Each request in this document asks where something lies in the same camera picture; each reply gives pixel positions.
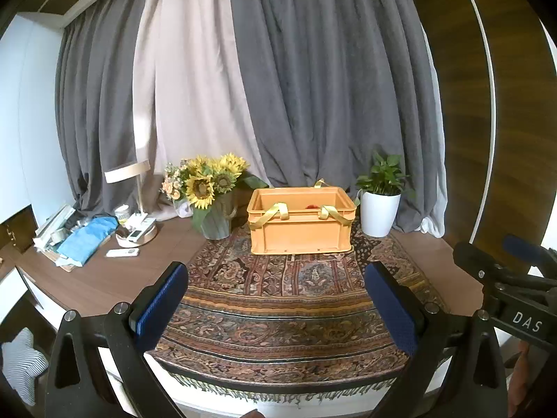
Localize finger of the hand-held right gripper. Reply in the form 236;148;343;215
502;234;557;290
453;241;529;297

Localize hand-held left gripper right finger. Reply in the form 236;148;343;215
363;261;510;418

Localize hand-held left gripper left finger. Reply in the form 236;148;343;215
45;261;190;418

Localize orange plastic crate yellow handles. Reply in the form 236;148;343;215
247;178;362;255

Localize person's right hand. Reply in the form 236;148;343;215
507;340;534;405

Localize white sheer curtain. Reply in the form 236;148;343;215
420;22;449;238

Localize green plant in white pot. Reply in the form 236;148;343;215
354;152;416;238

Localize grey-green ribbed bucket vase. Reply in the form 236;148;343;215
201;194;238;240

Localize blue cloth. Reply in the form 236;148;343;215
56;217;119;267

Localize patterned fringed rug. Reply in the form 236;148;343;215
154;220;451;403

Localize small pink flower bouquet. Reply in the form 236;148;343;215
161;162;193;216

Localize sunflower bouquet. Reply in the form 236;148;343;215
185;152;270;229

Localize stack of papers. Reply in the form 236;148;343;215
34;204;77;253

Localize white desk lamp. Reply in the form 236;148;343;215
104;159;158;247

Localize grey striped star cushion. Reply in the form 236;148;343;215
0;327;49;407

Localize white cabinet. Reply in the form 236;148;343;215
0;12;66;227

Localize white curved rail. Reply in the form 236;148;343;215
453;0;497;238

